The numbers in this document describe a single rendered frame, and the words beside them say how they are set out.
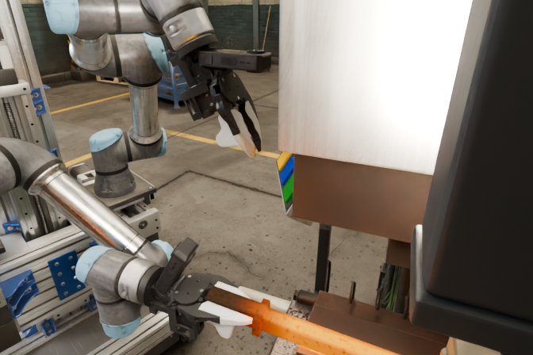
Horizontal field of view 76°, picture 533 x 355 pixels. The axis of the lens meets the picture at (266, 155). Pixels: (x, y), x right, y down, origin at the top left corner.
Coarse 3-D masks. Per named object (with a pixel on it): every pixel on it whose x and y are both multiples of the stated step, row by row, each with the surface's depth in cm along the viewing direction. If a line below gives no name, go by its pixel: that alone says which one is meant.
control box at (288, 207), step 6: (276, 162) 120; (282, 168) 111; (288, 180) 101; (282, 186) 103; (282, 192) 101; (282, 198) 99; (288, 204) 93; (288, 210) 91; (306, 222) 92; (312, 222) 93
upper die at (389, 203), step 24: (312, 168) 33; (336, 168) 32; (360, 168) 31; (384, 168) 30; (312, 192) 34; (336, 192) 33; (360, 192) 32; (384, 192) 31; (408, 192) 30; (312, 216) 35; (336, 216) 34; (360, 216) 33; (384, 216) 32; (408, 216) 31; (408, 240) 32
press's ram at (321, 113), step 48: (288, 0) 23; (336, 0) 22; (384, 0) 21; (432, 0) 20; (288, 48) 24; (336, 48) 23; (384, 48) 22; (432, 48) 21; (288, 96) 26; (336, 96) 24; (384, 96) 23; (432, 96) 22; (288, 144) 27; (336, 144) 26; (384, 144) 24; (432, 144) 23
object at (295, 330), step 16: (224, 304) 55; (240, 304) 55; (256, 304) 56; (256, 320) 53; (272, 320) 53; (288, 320) 54; (304, 320) 54; (288, 336) 52; (304, 336) 51; (320, 336) 51; (336, 336) 51; (320, 352) 51; (336, 352) 50; (352, 352) 49; (368, 352) 49; (384, 352) 49
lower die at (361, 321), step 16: (320, 304) 62; (336, 304) 62; (352, 304) 62; (368, 304) 62; (320, 320) 57; (336, 320) 57; (352, 320) 57; (368, 320) 57; (384, 320) 58; (400, 320) 58; (352, 336) 55; (368, 336) 55; (384, 336) 55; (400, 336) 55; (416, 336) 55; (432, 336) 56; (304, 352) 51; (400, 352) 52; (416, 352) 52; (432, 352) 52
